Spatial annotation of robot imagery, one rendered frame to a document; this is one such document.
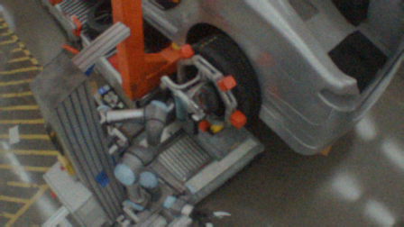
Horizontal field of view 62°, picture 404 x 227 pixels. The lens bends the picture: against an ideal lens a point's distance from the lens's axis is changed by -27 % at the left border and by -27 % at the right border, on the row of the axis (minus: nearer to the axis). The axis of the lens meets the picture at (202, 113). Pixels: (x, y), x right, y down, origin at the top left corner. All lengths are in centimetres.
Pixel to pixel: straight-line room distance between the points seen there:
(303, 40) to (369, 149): 210
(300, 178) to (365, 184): 80
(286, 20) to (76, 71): 129
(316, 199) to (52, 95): 270
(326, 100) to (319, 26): 131
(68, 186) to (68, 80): 84
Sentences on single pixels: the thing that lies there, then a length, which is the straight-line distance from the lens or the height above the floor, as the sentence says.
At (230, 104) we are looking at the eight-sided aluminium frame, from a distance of 297.
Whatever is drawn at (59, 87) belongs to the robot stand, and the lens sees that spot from 183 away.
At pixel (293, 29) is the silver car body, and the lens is 249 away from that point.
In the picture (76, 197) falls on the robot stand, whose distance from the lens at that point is 243.
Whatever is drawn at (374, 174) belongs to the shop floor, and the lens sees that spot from 418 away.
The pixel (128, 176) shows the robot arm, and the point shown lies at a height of 145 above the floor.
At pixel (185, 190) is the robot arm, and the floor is 118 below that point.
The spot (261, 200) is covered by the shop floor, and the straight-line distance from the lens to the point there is 372.
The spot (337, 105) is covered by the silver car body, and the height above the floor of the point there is 143.
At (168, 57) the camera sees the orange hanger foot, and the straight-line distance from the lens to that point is 361.
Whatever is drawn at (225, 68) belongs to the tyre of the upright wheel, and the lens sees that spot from 292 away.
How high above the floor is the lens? 340
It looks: 56 degrees down
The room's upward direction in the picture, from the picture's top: 2 degrees clockwise
